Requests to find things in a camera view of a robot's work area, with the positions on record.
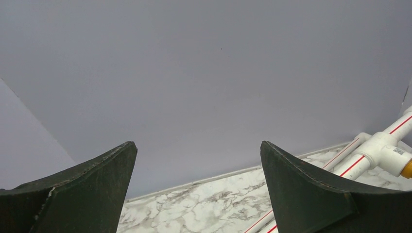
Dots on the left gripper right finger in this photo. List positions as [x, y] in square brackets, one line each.
[308, 199]

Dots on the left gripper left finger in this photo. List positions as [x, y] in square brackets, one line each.
[85, 198]

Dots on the yellow plastic faucet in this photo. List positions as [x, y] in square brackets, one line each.
[407, 170]

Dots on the white PVC pipe frame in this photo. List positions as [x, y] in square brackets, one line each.
[364, 153]

